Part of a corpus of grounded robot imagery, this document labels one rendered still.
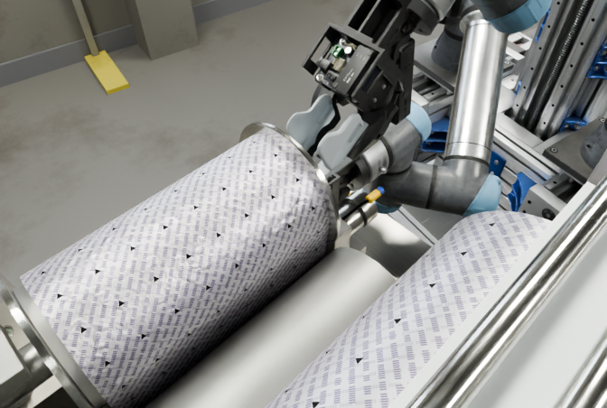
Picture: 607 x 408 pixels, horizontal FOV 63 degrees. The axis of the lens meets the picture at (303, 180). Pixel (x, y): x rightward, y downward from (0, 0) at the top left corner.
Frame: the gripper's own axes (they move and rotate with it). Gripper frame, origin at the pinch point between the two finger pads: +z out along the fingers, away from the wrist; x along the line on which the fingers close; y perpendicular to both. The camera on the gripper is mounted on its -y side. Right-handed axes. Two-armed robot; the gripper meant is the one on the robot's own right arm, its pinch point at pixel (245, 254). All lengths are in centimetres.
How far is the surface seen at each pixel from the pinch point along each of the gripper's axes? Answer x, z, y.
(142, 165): -134, -37, -109
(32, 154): -176, -4, -109
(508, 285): 29.6, 5.6, 34.8
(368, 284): 18.9, -0.6, 14.5
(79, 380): 11.2, 22.0, 18.7
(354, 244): 10.8, -8.6, 4.8
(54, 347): 9.2, 22.1, 20.9
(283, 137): 6.2, -2.0, 23.2
